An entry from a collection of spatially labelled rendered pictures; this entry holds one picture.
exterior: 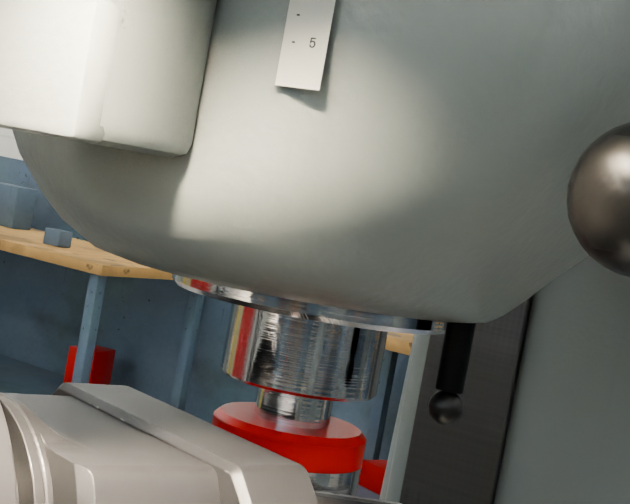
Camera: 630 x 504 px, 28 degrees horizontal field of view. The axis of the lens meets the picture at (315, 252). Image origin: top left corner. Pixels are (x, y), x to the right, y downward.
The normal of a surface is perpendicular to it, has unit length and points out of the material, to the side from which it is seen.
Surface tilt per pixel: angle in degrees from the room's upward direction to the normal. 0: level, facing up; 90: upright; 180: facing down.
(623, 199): 96
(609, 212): 108
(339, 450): 90
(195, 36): 90
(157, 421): 1
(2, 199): 90
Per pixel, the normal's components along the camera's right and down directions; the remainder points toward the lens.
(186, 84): 0.82, 0.18
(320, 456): 0.41, 0.12
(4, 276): -0.55, -0.05
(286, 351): -0.18, 0.02
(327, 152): -0.14, 0.27
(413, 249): 0.24, 0.73
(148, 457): 0.19, -0.98
